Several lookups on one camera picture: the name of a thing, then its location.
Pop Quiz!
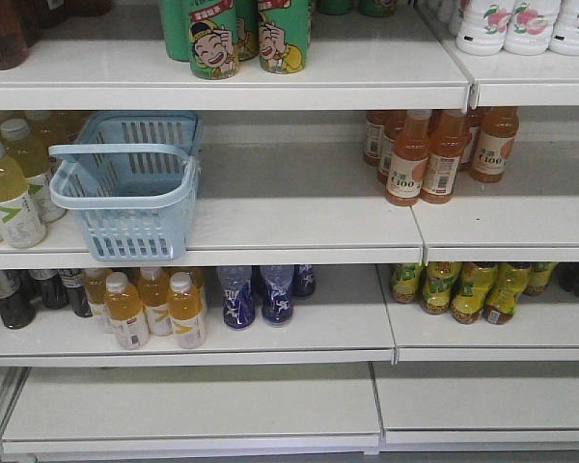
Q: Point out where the light blue plastic basket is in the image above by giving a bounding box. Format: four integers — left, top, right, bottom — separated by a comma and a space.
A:
49, 110, 202, 262

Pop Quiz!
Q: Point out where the blue sports drink bottle right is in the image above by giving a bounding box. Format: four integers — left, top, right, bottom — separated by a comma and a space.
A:
292, 264, 316, 298

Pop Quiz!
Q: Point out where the blue sports drink bottle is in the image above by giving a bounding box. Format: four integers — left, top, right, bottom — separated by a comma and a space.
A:
217, 265, 256, 329
261, 265, 293, 326
292, 264, 316, 298

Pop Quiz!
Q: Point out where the blue sports drink bottle middle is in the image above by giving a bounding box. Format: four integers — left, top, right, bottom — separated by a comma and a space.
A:
261, 265, 293, 326

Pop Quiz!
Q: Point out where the white metal shelf unit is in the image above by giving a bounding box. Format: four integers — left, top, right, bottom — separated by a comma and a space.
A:
0, 1, 579, 462

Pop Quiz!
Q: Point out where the blue sports drink bottle left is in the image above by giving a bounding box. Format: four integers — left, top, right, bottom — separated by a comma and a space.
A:
217, 265, 256, 329

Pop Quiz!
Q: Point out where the yellow lemon tea bottle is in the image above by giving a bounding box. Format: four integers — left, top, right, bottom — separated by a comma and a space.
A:
482, 261, 531, 324
421, 261, 462, 314
451, 261, 498, 324
390, 262, 424, 304

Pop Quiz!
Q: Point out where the yellow vitamin drink bottle right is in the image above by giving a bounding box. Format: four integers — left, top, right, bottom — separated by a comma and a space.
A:
167, 272, 207, 349

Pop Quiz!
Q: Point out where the yellow vitamin drink bottle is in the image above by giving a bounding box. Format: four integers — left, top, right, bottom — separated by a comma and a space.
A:
167, 272, 207, 349
104, 272, 150, 350
138, 267, 173, 336

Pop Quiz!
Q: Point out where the orange juice bottle front left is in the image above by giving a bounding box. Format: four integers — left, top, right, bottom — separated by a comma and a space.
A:
385, 109, 431, 206

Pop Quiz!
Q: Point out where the orange juice bottle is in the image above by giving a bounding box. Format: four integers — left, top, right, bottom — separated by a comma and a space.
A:
469, 106, 519, 183
420, 109, 467, 204
385, 109, 431, 206

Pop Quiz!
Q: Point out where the yellow vitamin drink bottle middle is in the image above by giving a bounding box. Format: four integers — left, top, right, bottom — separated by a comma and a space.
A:
138, 267, 173, 336

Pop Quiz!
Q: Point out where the yellow vitamin drink bottle front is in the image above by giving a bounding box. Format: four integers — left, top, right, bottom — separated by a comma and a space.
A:
104, 272, 150, 350

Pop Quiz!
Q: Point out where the orange juice bottle front middle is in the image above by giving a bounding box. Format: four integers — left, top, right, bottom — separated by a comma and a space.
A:
420, 109, 467, 204

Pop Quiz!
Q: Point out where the green cartoon bottle right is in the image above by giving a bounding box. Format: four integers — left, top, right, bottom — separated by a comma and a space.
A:
258, 0, 311, 74

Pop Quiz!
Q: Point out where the green cartoon bottle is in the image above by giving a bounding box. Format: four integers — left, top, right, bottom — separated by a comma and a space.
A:
258, 0, 311, 74
159, 0, 239, 80

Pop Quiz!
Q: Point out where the green cartoon bottle left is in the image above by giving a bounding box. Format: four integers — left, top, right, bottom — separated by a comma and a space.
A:
159, 0, 239, 80

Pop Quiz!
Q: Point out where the orange juice bottle right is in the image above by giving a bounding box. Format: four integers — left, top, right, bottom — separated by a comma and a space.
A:
469, 106, 519, 183

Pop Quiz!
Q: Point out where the white peach drink bottle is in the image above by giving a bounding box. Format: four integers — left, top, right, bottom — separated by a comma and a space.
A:
504, 0, 561, 56
548, 0, 579, 56
456, 0, 515, 56

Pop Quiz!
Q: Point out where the pale green drink bottle front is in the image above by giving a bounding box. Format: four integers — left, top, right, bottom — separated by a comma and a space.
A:
0, 142, 46, 249

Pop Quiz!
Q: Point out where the brown tea bottle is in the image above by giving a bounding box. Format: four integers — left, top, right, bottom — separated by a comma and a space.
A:
0, 1, 41, 70

